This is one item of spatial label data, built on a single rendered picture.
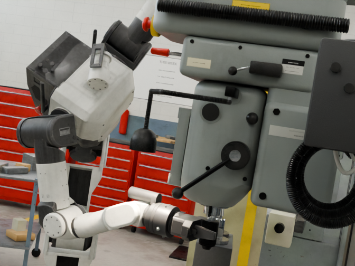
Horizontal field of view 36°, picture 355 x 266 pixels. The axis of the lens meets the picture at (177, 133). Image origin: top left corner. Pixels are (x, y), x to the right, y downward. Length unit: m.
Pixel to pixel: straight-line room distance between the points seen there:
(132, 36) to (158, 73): 8.97
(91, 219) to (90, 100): 0.37
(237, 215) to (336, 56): 2.23
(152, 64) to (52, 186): 9.28
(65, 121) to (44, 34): 10.14
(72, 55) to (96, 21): 9.57
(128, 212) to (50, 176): 0.29
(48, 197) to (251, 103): 0.70
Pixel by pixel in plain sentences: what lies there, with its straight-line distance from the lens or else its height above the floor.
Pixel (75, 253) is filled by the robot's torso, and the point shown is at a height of 0.93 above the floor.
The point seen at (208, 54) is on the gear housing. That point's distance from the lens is 1.34.
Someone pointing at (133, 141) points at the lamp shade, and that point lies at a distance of 1.44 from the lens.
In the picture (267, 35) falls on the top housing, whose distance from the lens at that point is 1.32.
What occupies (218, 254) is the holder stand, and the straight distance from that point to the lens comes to 1.80.
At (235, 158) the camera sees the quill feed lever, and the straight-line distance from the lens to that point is 1.31.
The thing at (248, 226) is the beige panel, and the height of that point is 0.92.
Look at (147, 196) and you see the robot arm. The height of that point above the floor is 1.29.
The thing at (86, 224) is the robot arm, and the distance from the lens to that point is 1.64.
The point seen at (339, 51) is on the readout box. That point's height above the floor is 1.70.
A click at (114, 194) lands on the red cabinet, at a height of 0.40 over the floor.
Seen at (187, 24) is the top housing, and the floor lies 1.75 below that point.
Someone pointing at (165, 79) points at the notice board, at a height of 2.00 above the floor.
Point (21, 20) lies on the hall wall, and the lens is 12.09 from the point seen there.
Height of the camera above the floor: 1.56
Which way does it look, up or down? 3 degrees down
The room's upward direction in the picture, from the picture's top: 9 degrees clockwise
